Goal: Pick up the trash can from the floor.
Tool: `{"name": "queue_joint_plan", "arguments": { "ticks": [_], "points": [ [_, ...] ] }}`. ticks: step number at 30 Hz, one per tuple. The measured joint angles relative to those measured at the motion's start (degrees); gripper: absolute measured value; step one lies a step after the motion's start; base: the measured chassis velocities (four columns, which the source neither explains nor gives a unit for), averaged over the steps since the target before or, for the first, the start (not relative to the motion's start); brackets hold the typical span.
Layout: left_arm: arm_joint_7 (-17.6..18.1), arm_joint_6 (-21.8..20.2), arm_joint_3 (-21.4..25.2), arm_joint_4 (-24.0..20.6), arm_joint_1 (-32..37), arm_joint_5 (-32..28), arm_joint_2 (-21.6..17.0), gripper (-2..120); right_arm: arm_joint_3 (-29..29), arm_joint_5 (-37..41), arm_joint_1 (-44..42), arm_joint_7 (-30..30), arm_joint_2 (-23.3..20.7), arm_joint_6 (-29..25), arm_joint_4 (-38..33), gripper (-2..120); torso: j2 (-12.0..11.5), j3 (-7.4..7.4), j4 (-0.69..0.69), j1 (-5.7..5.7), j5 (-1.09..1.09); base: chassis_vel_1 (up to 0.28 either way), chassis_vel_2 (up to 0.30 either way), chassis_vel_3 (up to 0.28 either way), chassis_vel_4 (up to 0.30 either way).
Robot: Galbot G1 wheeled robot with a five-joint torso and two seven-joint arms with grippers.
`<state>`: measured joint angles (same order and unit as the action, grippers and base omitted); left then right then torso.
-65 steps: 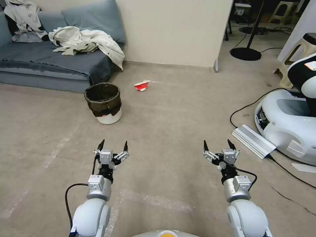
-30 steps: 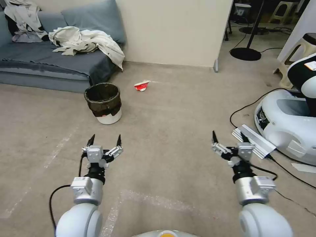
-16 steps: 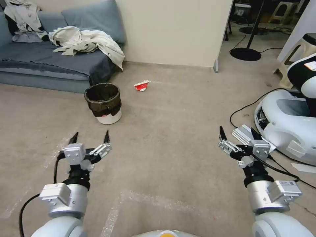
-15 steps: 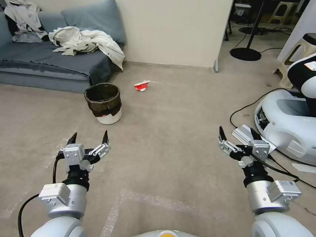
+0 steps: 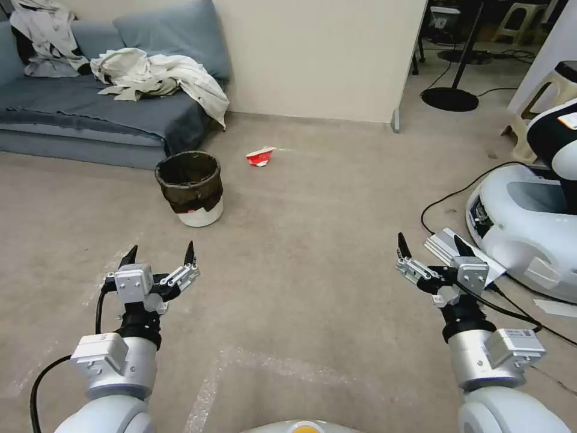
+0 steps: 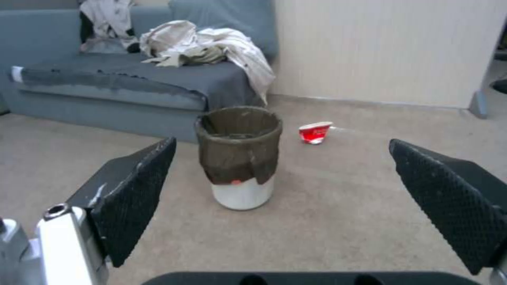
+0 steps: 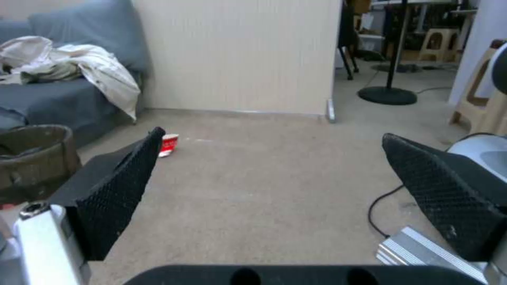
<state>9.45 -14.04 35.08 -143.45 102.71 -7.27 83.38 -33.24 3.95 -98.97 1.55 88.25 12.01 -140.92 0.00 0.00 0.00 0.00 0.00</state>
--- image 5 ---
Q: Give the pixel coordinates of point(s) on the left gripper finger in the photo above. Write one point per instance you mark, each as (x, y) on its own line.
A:
(129, 257)
(182, 275)

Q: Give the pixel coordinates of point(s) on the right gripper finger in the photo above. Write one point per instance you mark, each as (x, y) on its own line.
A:
(412, 268)
(462, 249)

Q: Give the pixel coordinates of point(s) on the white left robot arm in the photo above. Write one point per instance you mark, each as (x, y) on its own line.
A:
(112, 388)

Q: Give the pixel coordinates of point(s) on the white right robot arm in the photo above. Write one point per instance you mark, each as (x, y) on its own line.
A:
(491, 365)

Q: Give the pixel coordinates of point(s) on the white trash can black bag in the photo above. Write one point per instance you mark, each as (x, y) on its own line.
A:
(198, 209)

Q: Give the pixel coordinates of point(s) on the black floor stand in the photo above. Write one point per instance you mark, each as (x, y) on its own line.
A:
(448, 99)

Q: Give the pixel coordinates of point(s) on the silver aluminium profile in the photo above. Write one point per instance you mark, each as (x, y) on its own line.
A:
(444, 246)

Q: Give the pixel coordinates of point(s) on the white wheeled robot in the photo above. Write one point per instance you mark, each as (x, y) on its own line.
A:
(523, 225)

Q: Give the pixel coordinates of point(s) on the white tape strip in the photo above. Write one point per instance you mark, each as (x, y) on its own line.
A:
(556, 307)

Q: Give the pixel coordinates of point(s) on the crushed red paper cup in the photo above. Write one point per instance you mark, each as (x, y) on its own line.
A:
(260, 159)

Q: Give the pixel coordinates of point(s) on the beige plastic stool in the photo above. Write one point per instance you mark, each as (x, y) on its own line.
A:
(511, 20)
(527, 122)

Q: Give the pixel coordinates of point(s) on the grey partition foot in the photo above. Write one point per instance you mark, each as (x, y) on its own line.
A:
(396, 121)

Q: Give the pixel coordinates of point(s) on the blue grey sofa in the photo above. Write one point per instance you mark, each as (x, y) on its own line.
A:
(58, 117)

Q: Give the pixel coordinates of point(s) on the white robot front shell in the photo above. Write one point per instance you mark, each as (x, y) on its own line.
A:
(302, 426)

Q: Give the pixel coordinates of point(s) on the crumpled white cloth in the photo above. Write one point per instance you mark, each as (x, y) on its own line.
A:
(189, 74)

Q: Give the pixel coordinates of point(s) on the black desk leg with caster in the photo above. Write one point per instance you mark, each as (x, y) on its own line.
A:
(417, 49)

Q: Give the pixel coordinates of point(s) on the blue sofa cushion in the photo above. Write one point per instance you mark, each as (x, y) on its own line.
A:
(180, 36)

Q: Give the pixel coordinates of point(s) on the grey white garment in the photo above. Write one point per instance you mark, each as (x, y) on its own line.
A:
(45, 31)

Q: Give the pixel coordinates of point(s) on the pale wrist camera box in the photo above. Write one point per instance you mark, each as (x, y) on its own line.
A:
(133, 284)
(471, 271)

